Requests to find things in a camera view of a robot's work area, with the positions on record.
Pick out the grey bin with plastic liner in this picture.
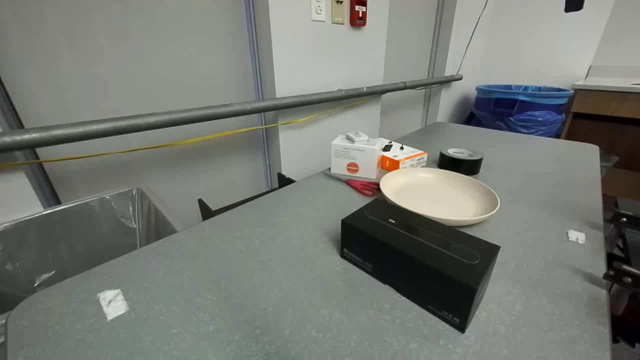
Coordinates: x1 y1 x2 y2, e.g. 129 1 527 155
0 185 179 316

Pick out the thin black wall cable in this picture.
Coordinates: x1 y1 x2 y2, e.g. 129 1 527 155
457 0 493 75

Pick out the white box with orange dot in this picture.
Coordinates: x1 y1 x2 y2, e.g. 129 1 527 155
330 129 392 181

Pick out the grey slanted metal strut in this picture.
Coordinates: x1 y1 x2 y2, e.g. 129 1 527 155
0 77 65 210

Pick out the blue grey wall conduit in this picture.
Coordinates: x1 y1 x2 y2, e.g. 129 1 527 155
242 0 281 190

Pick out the white tape patch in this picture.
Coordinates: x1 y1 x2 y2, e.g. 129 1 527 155
97 286 131 321

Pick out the white light switch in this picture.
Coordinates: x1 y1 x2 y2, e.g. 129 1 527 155
310 0 330 23

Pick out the black tape roll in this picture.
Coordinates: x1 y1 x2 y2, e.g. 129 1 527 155
437 145 486 177

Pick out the white round plate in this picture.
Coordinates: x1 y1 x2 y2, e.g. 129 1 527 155
378 165 502 227

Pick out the black rectangular cardboard box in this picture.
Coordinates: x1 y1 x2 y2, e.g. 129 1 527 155
339 196 502 333

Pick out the orange and white small box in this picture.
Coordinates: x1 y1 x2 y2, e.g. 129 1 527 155
377 140 430 179

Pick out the black perforated equipment cart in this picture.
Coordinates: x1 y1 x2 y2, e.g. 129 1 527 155
600 153 640 350

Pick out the red fire alarm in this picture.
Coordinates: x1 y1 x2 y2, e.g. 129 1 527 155
349 0 370 29

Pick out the wooden cabinet with counter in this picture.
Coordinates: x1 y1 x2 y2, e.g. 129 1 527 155
560 77 640 202

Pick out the yellow cord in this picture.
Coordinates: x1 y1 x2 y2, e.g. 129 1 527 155
0 98 377 172

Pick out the grey metal rail pipe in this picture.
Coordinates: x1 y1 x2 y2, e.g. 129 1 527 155
0 71 465 153

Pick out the beige wall thermostat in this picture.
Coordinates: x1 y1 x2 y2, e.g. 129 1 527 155
330 0 349 25

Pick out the blue lined trash bin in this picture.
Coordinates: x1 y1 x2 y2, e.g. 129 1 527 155
465 82 575 140

